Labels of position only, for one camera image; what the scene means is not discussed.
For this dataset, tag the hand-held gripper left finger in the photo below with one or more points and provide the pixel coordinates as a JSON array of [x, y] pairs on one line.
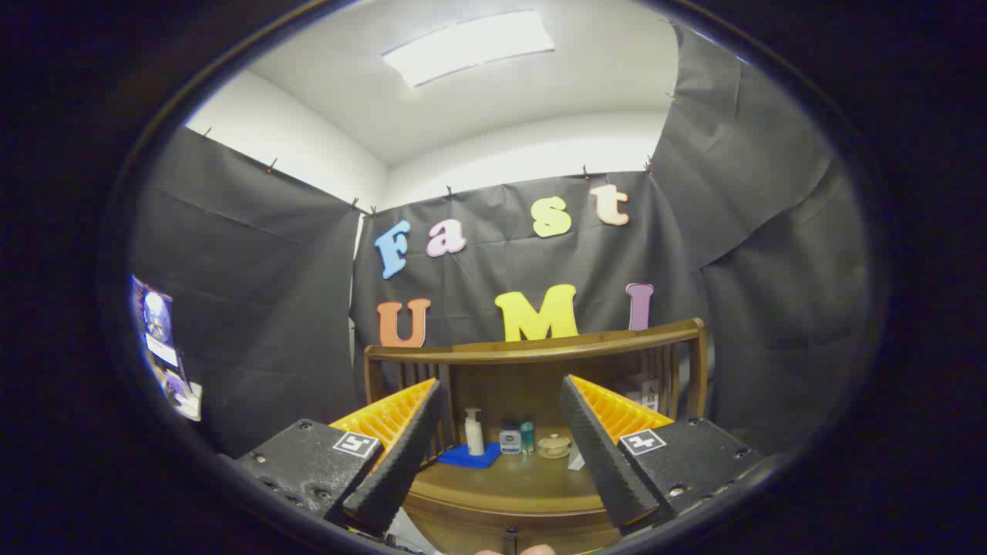
[[401, 455]]

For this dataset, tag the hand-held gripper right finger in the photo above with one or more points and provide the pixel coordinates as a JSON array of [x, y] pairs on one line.
[[597, 455]]

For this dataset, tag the wooden countertop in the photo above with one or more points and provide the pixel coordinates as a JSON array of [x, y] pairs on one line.
[[524, 482]]

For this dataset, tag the wooden cabinet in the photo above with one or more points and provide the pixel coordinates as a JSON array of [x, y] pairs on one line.
[[540, 347]]

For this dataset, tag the beige lidded tea cup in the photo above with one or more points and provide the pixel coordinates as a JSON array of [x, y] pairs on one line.
[[554, 446]]

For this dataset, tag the blue cloth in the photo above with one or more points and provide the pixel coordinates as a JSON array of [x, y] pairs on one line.
[[470, 458]]

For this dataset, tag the slim teal bottle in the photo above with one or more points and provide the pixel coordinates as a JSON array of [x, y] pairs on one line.
[[527, 438]]

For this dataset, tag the white pump bottle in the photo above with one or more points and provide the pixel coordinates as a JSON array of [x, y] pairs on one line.
[[475, 439]]

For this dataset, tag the white book black lettering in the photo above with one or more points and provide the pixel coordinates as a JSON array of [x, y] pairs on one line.
[[650, 397]]

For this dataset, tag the white blue lotion bottle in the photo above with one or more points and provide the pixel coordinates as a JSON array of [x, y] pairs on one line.
[[510, 441]]

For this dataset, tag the ceiling light panel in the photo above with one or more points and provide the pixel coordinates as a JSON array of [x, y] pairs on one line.
[[470, 45]]

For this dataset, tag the wall poster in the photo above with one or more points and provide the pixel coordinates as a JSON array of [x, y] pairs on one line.
[[158, 324]]

